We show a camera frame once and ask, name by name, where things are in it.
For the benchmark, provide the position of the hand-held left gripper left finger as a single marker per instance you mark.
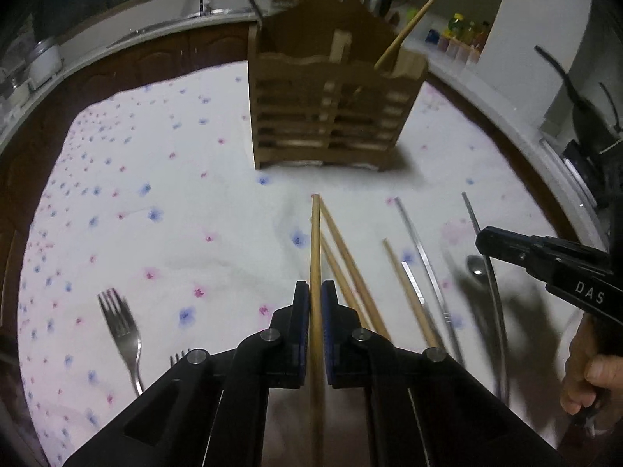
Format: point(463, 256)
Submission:
point(302, 323)

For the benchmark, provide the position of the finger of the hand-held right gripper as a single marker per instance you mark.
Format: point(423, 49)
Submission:
point(506, 245)

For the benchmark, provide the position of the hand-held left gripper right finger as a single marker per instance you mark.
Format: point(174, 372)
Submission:
point(327, 323)

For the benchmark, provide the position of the wooden utensil holder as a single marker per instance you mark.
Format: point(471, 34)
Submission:
point(331, 102)

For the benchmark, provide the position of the person's right hand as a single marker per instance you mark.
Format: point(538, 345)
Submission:
point(584, 374)

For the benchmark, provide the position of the long thin metal utensil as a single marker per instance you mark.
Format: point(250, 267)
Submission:
point(471, 211)

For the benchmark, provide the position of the metal chopstick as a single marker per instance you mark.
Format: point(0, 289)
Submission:
point(413, 282)
point(421, 253)

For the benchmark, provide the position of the white floral tablecloth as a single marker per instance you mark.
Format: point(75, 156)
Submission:
point(194, 194)

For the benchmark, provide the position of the spice jar rack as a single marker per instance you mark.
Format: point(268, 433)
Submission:
point(460, 51)

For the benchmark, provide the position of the blue container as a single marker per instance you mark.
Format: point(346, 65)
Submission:
point(432, 35)

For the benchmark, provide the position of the yellow-capped green bottle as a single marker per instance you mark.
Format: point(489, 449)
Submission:
point(456, 25)

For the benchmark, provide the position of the steel electric kettle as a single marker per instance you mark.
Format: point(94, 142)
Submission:
point(379, 0)

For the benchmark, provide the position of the steel kitchen sink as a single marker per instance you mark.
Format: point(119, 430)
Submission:
point(194, 22)

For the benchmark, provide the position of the white tall cooking pot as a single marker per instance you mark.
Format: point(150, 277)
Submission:
point(46, 63)

